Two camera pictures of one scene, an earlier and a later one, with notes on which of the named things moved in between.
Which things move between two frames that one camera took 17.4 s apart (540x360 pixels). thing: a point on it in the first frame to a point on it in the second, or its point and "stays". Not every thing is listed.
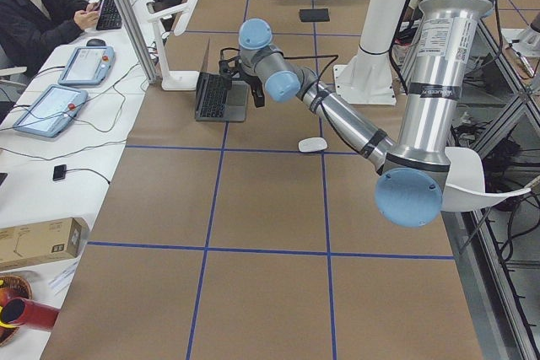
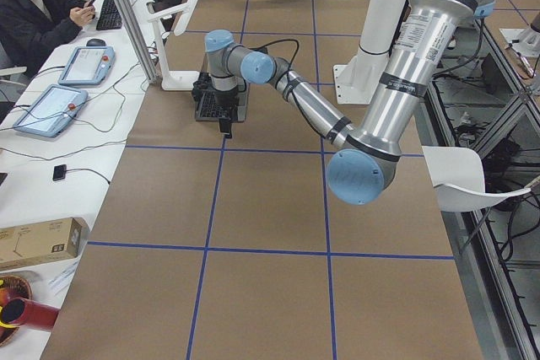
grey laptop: [214, 103] stays
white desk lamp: [173, 80] stays
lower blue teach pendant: [52, 112] stays
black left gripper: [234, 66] to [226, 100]
